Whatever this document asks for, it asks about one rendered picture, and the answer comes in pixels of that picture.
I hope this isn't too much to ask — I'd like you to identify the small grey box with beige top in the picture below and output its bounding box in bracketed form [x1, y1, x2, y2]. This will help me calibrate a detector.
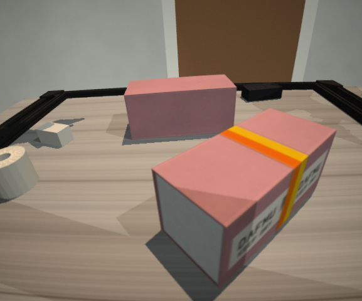
[35, 122, 74, 147]

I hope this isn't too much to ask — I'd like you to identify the black rectangular block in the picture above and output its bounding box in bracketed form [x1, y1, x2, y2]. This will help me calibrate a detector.
[241, 82, 283, 102]

